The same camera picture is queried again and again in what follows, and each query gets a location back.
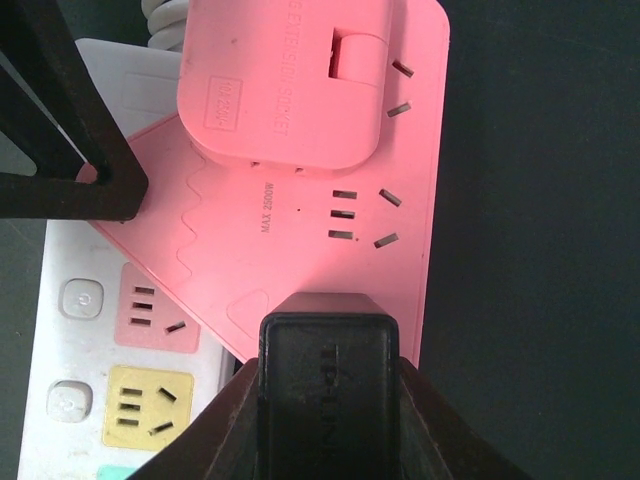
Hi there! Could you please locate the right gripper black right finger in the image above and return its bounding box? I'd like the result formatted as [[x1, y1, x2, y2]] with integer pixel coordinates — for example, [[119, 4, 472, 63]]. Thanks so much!
[[131, 358, 525, 479]]

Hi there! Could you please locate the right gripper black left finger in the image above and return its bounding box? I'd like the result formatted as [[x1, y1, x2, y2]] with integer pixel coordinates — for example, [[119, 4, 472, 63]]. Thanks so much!
[[1, 1, 149, 221]]

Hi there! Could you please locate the black plug adapter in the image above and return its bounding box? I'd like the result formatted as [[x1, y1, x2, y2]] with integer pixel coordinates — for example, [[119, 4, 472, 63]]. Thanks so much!
[[257, 292, 400, 479]]

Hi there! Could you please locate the white power strip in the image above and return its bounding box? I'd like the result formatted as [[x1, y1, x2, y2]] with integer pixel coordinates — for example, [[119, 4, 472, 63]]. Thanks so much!
[[17, 38, 241, 480]]

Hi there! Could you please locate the pink extension socket adapter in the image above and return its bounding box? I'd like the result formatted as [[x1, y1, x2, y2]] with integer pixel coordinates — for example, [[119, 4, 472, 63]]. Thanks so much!
[[95, 1, 450, 360]]

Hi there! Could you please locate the white coiled cord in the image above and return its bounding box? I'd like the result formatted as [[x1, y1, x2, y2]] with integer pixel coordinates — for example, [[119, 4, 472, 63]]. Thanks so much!
[[140, 0, 191, 53]]

